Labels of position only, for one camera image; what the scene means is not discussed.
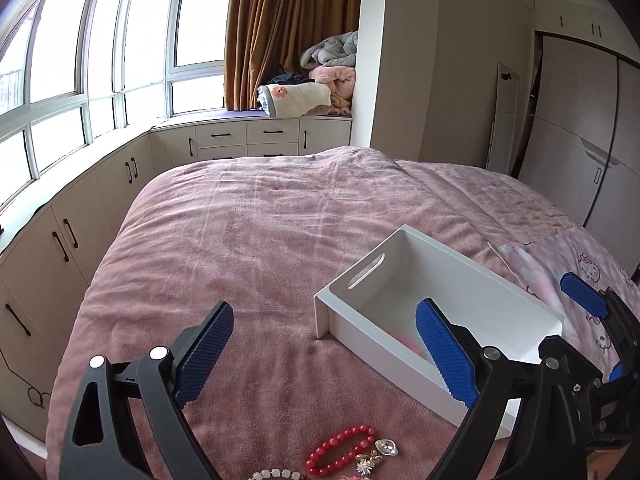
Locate dark clothes pile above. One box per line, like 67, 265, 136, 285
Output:
264, 72, 313, 87

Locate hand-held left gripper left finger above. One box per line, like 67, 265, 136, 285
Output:
59, 301, 234, 480

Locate pink fluffy blanket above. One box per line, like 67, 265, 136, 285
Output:
308, 64, 358, 116

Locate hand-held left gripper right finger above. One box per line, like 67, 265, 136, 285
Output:
415, 298, 590, 480

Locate bay window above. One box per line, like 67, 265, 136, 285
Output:
0, 0, 236, 211

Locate bed with pink blanket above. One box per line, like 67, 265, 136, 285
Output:
45, 146, 640, 480

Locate pink cartoon print pillow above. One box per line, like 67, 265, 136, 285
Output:
487, 224, 640, 386

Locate white window seat cabinets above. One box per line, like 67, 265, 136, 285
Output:
0, 114, 353, 453

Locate pink item in box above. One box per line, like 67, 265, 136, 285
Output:
389, 331, 427, 357

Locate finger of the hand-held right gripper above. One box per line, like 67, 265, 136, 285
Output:
602, 360, 632, 392
560, 272, 640, 367

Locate white bead bracelet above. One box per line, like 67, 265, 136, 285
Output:
247, 468, 307, 480

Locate white floral folded blanket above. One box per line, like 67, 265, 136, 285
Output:
257, 82, 333, 120

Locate white storage box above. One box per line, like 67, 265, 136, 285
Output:
313, 225, 566, 437

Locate grey blanket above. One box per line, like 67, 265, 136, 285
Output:
299, 30, 360, 68

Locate white leaning board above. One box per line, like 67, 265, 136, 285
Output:
486, 62, 521, 177

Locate red bead bracelet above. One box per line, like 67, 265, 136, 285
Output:
304, 424, 379, 479

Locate brown curtain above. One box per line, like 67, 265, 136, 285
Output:
222, 0, 364, 112

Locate grey wardrobe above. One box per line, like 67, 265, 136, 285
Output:
517, 0, 640, 281

